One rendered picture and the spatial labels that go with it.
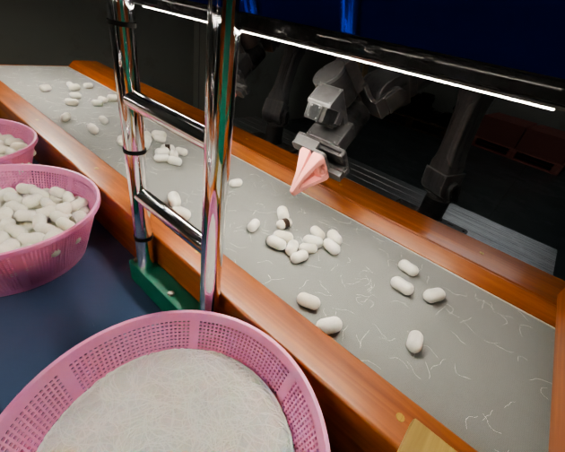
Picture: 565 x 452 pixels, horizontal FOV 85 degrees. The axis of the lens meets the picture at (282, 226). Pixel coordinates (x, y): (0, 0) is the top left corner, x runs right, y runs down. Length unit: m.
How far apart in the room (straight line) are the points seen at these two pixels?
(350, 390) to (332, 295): 0.16
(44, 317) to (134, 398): 0.21
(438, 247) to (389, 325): 0.23
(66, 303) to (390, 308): 0.47
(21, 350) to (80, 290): 0.10
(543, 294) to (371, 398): 0.39
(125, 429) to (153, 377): 0.05
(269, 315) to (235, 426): 0.12
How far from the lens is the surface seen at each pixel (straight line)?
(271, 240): 0.51
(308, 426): 0.35
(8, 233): 0.60
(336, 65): 0.58
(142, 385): 0.38
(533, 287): 0.67
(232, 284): 0.41
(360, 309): 0.47
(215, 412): 0.37
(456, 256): 0.64
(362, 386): 0.37
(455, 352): 0.49
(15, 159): 0.79
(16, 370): 0.50
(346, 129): 0.55
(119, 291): 0.55
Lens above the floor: 1.06
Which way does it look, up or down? 33 degrees down
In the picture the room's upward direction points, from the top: 12 degrees clockwise
